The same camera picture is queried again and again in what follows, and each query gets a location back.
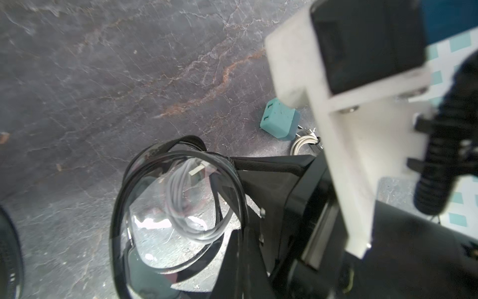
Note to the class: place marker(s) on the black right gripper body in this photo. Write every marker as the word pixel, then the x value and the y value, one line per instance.
pixel 333 246

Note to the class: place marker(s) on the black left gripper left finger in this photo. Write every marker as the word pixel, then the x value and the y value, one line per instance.
pixel 229 281

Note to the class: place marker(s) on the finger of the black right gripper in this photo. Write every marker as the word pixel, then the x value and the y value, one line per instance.
pixel 268 181

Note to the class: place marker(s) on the teal charger cube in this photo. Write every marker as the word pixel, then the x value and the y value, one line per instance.
pixel 280 121

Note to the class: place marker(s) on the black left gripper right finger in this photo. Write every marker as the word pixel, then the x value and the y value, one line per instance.
pixel 256 284

